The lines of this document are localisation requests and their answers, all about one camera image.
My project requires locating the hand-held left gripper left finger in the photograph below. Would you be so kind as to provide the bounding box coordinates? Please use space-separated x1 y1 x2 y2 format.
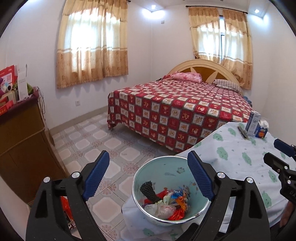
25 150 110 241

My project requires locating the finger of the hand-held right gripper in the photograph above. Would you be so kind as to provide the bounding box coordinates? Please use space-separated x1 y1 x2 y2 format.
264 152 293 176
273 139 296 160

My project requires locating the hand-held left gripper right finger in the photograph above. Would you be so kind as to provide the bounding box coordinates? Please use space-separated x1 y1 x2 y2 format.
184 151 271 241

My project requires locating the white plastic wad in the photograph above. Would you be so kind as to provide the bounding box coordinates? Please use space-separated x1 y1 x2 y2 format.
162 194 177 205

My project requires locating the light blue trash bin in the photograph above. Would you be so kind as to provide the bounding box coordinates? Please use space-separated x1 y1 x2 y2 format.
132 156 211 225

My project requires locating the clear plastic bag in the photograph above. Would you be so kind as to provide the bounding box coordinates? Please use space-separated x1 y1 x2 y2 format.
144 202 177 219

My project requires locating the black foam net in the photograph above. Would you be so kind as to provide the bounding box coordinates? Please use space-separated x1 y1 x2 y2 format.
140 181 163 204

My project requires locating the person's right hand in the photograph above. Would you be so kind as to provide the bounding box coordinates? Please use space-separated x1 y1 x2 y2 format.
280 201 294 230

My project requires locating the short blue carton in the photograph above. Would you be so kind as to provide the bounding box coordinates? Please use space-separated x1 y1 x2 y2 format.
254 120 270 139

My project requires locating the light blue cloud-print tablecloth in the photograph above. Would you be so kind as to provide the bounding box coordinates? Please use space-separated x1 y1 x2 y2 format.
121 122 296 241

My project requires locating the tall blue white carton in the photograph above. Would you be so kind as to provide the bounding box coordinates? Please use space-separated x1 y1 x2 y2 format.
245 111 261 137

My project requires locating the dark flat strip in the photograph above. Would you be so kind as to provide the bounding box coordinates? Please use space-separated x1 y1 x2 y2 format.
238 126 250 139

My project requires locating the red plastic bag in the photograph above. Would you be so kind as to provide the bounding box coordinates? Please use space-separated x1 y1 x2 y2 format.
60 196 70 219

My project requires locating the red printed gift bag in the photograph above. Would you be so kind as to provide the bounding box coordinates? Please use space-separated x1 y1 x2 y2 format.
67 209 77 231

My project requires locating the bed with red quilt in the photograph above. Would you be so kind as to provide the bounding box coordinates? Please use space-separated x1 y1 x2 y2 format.
107 77 253 152

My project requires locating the brown wooden cabinet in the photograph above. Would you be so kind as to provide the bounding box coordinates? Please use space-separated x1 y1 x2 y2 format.
0 87 67 204

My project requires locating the striped pillow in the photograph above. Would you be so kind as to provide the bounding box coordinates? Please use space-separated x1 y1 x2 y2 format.
213 79 243 93

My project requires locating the pink floral blanket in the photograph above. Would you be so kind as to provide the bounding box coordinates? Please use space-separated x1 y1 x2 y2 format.
170 72 202 83

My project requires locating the cream wooden bed headboard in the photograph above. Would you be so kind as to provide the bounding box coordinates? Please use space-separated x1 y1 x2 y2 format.
166 59 244 93

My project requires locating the narrow beige window curtain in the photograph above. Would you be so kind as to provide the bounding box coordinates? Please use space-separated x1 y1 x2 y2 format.
188 6 253 91

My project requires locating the tall white box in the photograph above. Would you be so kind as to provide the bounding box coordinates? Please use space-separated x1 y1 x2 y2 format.
17 64 29 101

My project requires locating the wide beige window curtain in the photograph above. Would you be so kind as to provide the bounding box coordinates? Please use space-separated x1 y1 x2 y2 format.
56 0 129 90

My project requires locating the red cardboard box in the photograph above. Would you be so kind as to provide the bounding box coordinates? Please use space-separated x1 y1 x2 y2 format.
0 65 18 87

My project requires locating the window frame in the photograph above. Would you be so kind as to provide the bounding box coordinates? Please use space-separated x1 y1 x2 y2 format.
219 15 226 62

